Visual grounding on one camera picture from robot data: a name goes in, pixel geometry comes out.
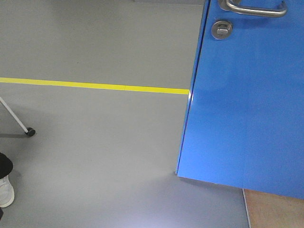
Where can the blue door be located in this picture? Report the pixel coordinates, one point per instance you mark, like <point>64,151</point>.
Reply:
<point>244,122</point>

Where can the silver thumb turn lock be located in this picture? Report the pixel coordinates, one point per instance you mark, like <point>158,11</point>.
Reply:
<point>221,29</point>

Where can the wheeled grey metal chair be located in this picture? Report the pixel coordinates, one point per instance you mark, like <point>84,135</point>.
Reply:
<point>29,132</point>

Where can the plywood base platform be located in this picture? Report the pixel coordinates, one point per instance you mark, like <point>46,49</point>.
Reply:
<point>266,210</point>

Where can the person in black trousers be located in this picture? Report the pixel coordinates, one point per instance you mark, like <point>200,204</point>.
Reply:
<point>6,166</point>

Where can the white right sneaker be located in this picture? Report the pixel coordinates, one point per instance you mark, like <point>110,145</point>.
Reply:
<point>7,194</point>

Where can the black robot part lower left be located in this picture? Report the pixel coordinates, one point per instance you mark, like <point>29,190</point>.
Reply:
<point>1,213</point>

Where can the silver door lever handle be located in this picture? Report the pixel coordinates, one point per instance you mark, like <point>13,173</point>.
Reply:
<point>234,6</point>

